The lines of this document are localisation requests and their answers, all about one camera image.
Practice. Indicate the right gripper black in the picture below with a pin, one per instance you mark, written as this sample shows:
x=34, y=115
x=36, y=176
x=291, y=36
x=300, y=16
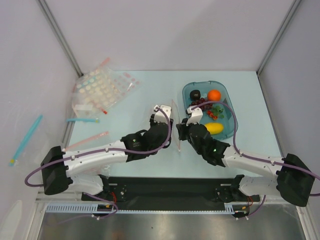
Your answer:
x=181, y=129

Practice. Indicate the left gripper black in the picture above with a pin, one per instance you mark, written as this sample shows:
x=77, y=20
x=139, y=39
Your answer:
x=152, y=120

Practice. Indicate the teal transparent plastic tray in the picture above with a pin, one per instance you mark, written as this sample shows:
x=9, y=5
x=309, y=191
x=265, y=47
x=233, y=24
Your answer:
x=204, y=87

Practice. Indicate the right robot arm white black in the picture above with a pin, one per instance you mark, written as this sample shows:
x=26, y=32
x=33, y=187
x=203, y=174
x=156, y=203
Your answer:
x=287, y=177

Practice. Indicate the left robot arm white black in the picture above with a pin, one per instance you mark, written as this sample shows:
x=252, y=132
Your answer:
x=81, y=171

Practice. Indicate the zip bag red dots back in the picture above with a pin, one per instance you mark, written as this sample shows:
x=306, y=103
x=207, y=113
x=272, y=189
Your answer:
x=124, y=84

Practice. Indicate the zip bag blue zipper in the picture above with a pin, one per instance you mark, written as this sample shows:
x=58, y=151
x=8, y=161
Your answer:
x=82, y=120

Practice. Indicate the zip bag pastel dots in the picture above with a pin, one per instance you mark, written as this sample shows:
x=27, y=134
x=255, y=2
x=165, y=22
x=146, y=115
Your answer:
x=94, y=92

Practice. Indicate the yellow mango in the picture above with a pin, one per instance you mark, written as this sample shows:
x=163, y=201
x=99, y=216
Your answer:
x=214, y=128

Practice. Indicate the red cherries with green leaves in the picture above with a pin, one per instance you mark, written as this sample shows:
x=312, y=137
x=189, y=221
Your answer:
x=215, y=113

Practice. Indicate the dark brown round fruit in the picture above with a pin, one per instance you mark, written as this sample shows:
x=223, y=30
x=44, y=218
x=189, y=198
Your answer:
x=195, y=95

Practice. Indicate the orange fruit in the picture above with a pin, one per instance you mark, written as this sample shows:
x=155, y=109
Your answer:
x=214, y=95

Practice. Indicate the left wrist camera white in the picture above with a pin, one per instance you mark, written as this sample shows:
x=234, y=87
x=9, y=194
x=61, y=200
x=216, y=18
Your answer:
x=162, y=113

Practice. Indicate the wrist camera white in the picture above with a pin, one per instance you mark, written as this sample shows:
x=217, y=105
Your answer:
x=195, y=115
x=162, y=113

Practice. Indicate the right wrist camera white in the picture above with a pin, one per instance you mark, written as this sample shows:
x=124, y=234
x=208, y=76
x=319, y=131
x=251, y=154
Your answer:
x=195, y=115

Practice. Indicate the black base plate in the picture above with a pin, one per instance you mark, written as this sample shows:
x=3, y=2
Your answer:
x=172, y=194

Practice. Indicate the right aluminium frame post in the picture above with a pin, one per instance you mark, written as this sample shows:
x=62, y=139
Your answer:
x=279, y=35

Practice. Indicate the aluminium frame post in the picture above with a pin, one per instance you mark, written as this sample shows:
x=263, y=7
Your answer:
x=279, y=35
x=55, y=28

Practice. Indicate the clear bag teal zipper wall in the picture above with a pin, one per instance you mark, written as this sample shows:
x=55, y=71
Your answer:
x=32, y=148

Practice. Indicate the left aluminium frame post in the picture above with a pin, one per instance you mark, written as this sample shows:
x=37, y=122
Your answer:
x=55, y=28

